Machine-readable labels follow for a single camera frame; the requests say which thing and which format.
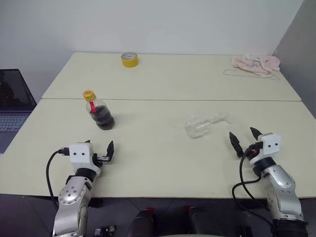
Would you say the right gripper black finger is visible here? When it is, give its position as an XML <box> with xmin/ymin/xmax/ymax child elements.
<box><xmin>249</xmin><ymin>126</ymin><xmax>262</xmax><ymax>143</ymax></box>
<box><xmin>229</xmin><ymin>131</ymin><xmax>244</xmax><ymax>158</ymax></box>

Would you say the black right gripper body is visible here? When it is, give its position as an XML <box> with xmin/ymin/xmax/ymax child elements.
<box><xmin>243</xmin><ymin>141</ymin><xmax>264</xmax><ymax>161</ymax></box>

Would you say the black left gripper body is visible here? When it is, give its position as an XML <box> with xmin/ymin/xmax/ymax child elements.
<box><xmin>91</xmin><ymin>152</ymin><xmax>111</xmax><ymax>166</ymax></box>

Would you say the clear plastic wine glass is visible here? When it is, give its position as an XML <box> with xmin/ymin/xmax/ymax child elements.
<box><xmin>184</xmin><ymin>112</ymin><xmax>235</xmax><ymax>139</ymax></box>

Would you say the dark liquid bottle yellow cap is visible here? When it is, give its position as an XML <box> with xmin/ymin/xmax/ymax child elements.
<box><xmin>82</xmin><ymin>90</ymin><xmax>116</xmax><ymax>131</ymax></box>

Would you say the pink cloth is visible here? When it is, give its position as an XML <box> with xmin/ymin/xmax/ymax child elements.
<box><xmin>231</xmin><ymin>54</ymin><xmax>281</xmax><ymax>77</ymax></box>

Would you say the small black device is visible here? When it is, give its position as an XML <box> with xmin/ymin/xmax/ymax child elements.
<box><xmin>94</xmin><ymin>225</ymin><xmax>117</xmax><ymax>237</ymax></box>

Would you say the dark rounded shape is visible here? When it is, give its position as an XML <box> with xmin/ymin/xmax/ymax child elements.
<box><xmin>128</xmin><ymin>206</ymin><xmax>158</xmax><ymax>237</ymax></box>

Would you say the grey laptop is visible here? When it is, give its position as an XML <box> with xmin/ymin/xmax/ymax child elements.
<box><xmin>0</xmin><ymin>69</ymin><xmax>38</xmax><ymax>154</ymax></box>

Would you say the yellow tape roll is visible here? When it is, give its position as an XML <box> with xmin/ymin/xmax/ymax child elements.
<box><xmin>120</xmin><ymin>51</ymin><xmax>139</xmax><ymax>68</ymax></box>

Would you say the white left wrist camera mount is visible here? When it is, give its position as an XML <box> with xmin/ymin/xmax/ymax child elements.
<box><xmin>69</xmin><ymin>142</ymin><xmax>103</xmax><ymax>177</ymax></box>

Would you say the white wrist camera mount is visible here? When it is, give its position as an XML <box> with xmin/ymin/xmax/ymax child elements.
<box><xmin>69</xmin><ymin>142</ymin><xmax>103</xmax><ymax>177</ymax></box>
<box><xmin>248</xmin><ymin>133</ymin><xmax>281</xmax><ymax>169</ymax></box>

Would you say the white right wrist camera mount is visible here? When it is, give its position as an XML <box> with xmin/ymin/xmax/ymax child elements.
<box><xmin>248</xmin><ymin>133</ymin><xmax>281</xmax><ymax>169</ymax></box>

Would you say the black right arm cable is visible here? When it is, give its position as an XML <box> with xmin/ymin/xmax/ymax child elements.
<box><xmin>231</xmin><ymin>145</ymin><xmax>275</xmax><ymax>224</ymax></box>

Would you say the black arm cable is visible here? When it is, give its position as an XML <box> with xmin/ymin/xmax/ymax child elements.
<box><xmin>231</xmin><ymin>145</ymin><xmax>275</xmax><ymax>224</ymax></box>
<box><xmin>45</xmin><ymin>147</ymin><xmax>70</xmax><ymax>210</ymax></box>

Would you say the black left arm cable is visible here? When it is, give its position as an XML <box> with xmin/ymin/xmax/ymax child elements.
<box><xmin>45</xmin><ymin>147</ymin><xmax>70</xmax><ymax>210</ymax></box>

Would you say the white wire hanger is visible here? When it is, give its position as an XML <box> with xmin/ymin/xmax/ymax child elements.
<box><xmin>223</xmin><ymin>68</ymin><xmax>281</xmax><ymax>82</ymax></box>

